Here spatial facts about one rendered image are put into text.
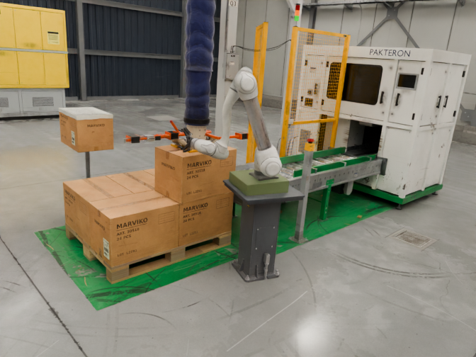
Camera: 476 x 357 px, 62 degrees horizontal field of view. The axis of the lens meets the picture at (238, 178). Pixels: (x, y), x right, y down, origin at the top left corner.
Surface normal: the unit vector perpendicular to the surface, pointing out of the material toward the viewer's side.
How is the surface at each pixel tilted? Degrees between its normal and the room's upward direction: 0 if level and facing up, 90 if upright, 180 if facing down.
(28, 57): 90
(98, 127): 90
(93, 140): 90
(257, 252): 90
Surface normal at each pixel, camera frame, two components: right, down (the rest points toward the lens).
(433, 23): -0.73, 0.15
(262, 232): 0.39, 0.29
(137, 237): 0.66, 0.26
